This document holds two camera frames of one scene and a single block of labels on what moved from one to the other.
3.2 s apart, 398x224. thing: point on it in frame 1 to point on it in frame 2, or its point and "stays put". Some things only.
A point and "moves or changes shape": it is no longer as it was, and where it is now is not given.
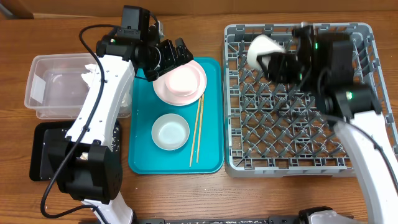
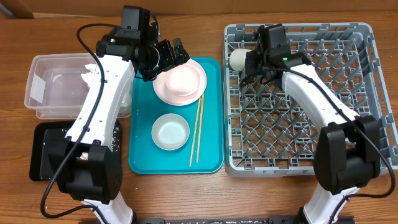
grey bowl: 170,131 stays put
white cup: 262,44 moves or changes shape
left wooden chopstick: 195,131 stays put
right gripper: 277,68 to 252,57
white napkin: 89,77 stays put
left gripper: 171,57 stays put
